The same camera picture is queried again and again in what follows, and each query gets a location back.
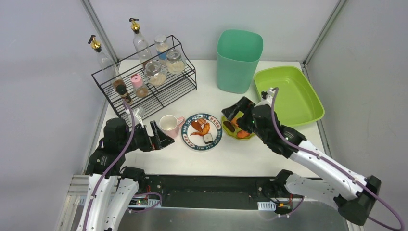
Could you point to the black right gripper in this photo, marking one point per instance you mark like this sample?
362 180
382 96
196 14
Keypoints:
245 112

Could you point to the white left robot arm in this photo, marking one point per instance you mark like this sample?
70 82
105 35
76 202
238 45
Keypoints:
111 187

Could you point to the black wire rack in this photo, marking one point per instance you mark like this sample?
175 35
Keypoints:
174 87

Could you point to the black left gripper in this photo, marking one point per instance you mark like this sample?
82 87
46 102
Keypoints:
153 136

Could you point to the glass bottle brown contents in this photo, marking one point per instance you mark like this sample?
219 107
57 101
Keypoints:
109 69

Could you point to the green dotted small plate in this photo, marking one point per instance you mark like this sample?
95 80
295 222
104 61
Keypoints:
239 115

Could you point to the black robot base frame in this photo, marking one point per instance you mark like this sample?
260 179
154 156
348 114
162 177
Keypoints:
212 192

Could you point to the white sushi roll piece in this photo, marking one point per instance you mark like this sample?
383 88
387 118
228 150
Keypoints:
208 138

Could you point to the orange fried cutlet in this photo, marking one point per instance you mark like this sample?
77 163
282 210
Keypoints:
234 122

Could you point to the teal plastic bin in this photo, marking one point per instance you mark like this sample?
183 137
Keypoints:
238 54

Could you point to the brown sausage piece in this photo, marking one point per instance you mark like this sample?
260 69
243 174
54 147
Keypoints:
197 126

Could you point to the teal rimmed white plate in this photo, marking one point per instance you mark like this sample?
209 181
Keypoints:
196 142

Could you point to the dark sea cucumber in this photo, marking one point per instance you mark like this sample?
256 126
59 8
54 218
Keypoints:
229 126

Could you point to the black lid spice jar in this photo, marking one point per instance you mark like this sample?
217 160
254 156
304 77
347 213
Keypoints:
122 91

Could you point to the glass bottle gold spout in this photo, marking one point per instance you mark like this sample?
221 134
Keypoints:
140 43

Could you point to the orange chicken wing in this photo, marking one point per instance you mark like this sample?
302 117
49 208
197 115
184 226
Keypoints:
206 128

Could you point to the orange fried nugget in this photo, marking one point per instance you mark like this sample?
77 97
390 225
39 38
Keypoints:
242 134

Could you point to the pink lid spice jar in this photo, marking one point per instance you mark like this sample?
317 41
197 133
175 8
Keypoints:
140 88

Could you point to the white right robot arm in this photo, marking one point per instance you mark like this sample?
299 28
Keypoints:
351 194

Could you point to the lime green plastic tub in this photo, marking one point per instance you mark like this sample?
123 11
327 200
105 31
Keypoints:
297 103

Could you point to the silver lid blue shaker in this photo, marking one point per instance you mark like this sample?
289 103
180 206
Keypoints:
161 46

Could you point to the pink white mug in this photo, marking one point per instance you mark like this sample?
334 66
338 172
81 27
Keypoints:
170 125

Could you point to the glass jar chrome rim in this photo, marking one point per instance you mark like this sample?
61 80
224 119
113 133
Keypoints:
174 61
154 72

